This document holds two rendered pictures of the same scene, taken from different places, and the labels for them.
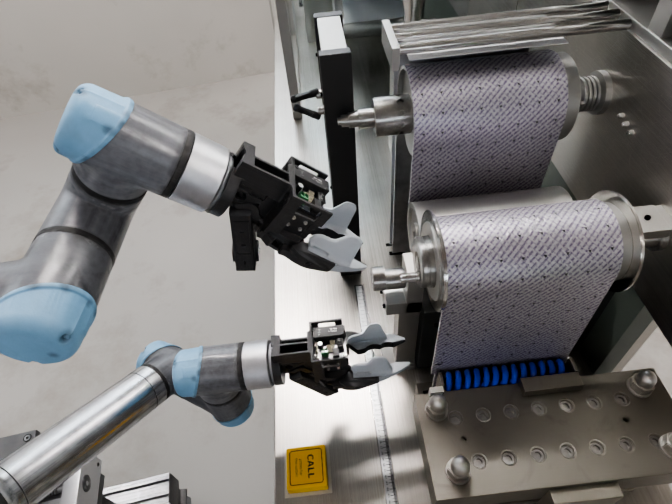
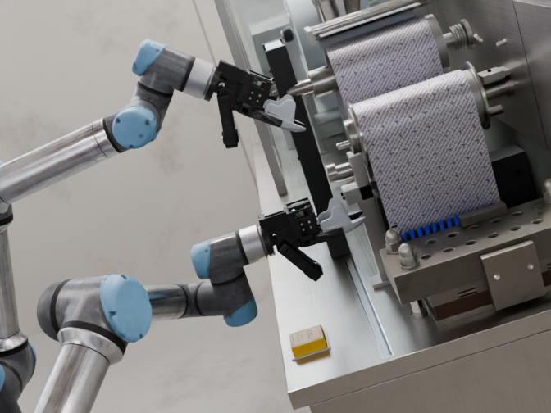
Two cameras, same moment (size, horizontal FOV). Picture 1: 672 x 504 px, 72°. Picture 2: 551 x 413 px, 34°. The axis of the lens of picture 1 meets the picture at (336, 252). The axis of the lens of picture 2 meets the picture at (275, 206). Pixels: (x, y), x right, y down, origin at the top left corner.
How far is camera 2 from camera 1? 139 cm
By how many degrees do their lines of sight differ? 32
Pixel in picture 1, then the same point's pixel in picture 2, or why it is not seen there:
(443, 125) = (353, 68)
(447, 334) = (384, 184)
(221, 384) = (226, 251)
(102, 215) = (153, 99)
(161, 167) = (181, 66)
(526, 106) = (406, 43)
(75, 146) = (143, 60)
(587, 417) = (510, 220)
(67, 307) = (147, 113)
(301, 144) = not seen: hidden behind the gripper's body
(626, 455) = (535, 224)
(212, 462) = not seen: outside the picture
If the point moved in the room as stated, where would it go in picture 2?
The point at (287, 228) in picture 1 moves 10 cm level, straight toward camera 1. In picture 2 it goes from (250, 102) to (258, 108)
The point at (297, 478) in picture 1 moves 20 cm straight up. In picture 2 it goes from (299, 342) to (269, 252)
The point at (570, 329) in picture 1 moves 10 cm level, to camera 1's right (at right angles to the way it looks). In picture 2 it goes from (480, 166) to (526, 152)
